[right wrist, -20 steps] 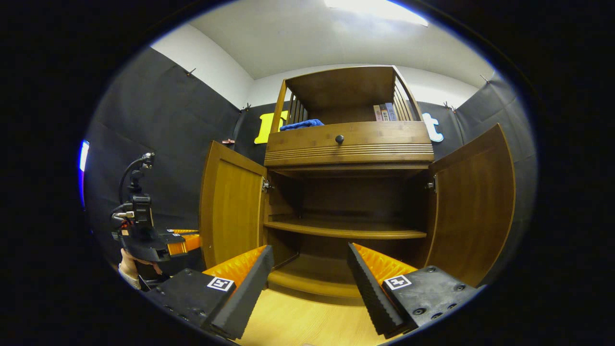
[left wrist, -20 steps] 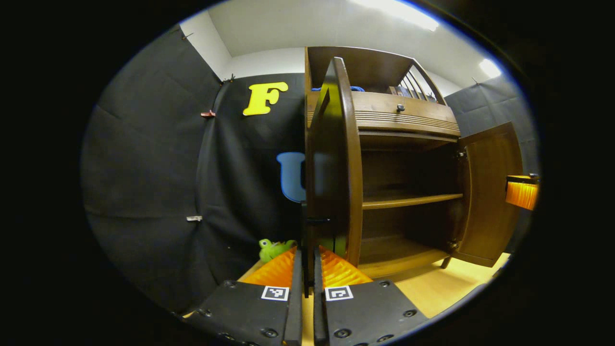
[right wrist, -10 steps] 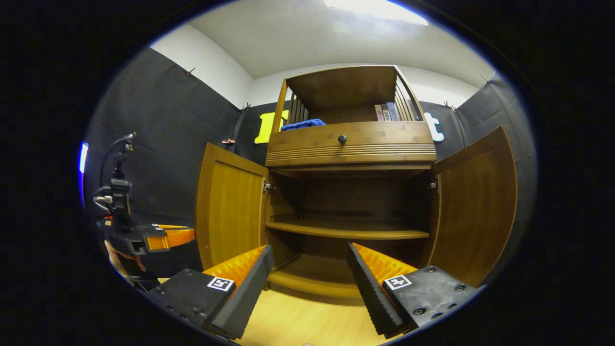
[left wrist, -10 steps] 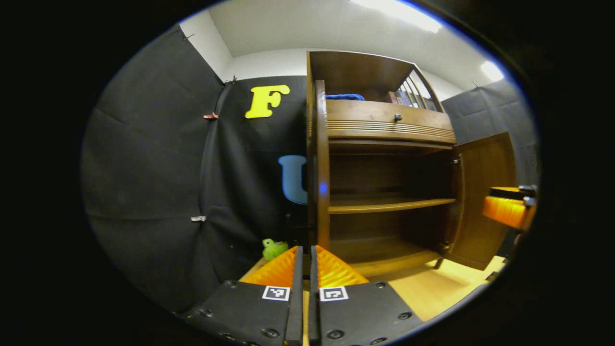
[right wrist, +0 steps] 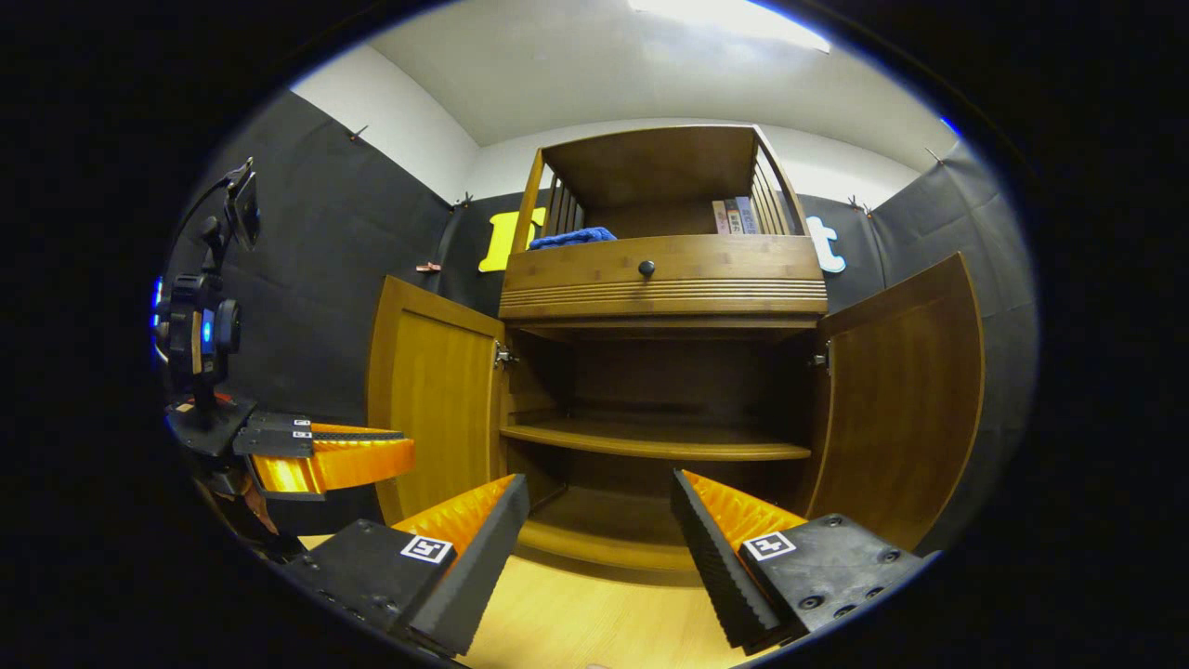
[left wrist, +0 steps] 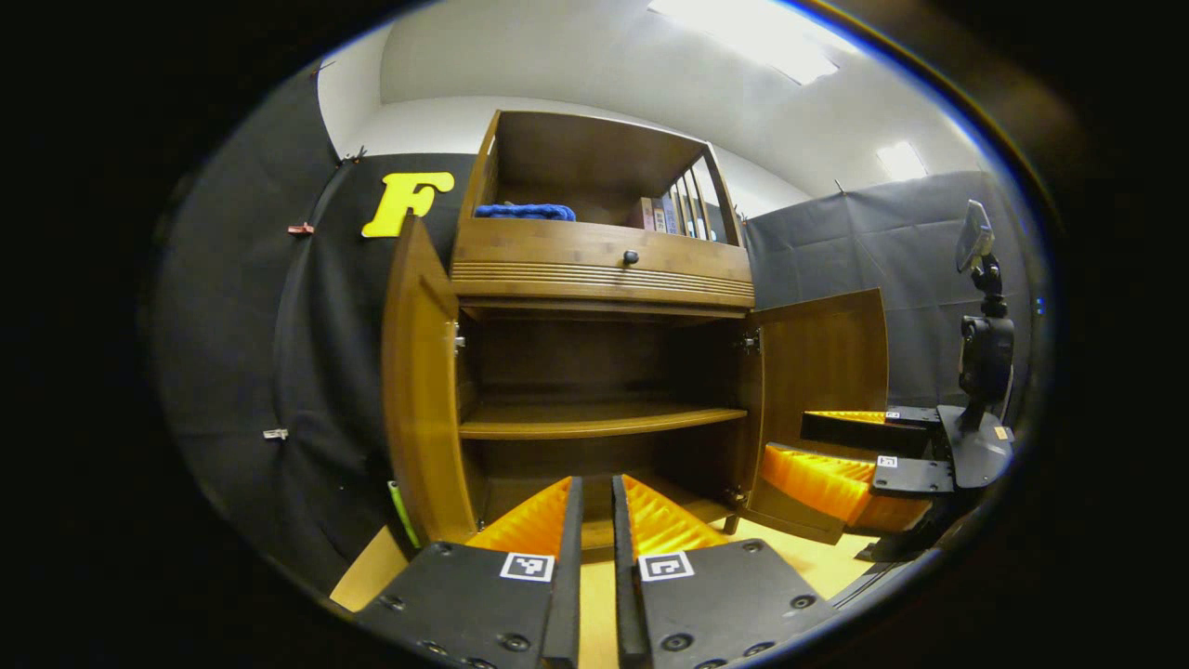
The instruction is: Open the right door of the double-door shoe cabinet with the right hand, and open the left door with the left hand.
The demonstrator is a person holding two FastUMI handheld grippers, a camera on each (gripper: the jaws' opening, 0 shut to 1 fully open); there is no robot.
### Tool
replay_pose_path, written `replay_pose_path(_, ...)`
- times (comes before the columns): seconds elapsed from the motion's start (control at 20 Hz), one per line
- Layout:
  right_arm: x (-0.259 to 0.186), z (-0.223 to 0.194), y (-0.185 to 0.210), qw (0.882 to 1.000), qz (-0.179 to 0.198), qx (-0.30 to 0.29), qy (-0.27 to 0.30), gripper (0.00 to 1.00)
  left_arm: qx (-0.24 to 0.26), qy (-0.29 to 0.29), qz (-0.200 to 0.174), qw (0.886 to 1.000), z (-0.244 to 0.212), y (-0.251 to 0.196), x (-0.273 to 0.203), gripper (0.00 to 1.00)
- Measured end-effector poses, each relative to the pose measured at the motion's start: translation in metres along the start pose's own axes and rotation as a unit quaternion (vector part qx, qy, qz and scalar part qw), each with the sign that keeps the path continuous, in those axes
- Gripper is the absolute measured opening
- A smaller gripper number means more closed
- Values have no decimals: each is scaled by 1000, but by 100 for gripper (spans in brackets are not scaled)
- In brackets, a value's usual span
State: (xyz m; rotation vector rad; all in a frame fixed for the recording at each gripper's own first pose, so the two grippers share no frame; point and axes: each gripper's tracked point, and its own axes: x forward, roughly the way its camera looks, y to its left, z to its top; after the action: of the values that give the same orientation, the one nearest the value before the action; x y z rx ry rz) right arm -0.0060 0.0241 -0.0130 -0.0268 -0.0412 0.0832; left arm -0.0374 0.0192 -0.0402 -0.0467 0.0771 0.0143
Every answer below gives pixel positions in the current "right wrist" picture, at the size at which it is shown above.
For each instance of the dark book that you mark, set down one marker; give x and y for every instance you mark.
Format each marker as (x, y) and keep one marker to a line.
(734, 216)

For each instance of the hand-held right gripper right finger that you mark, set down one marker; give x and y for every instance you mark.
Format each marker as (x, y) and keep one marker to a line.
(715, 567)

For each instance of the blue folded cloth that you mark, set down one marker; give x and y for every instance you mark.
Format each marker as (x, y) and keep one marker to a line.
(571, 239)

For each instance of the wooden shoe cabinet door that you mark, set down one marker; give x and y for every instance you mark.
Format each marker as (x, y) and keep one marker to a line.
(437, 400)
(901, 400)

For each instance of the wooden drawer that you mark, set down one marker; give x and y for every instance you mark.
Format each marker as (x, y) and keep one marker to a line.
(576, 265)

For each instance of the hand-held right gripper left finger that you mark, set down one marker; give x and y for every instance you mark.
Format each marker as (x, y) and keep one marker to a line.
(478, 567)

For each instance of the wooden inner shelf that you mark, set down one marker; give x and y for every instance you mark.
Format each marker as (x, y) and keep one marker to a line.
(650, 441)

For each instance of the metal door hinge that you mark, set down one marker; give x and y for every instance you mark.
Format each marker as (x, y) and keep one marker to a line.
(504, 355)
(818, 357)

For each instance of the pink book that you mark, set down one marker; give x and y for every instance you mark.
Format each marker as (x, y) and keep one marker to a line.
(720, 216)

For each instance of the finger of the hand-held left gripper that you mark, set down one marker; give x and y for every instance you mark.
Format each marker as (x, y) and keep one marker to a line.
(279, 422)
(279, 444)

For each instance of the black backdrop cloth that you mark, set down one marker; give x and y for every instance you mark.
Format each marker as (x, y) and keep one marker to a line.
(325, 232)

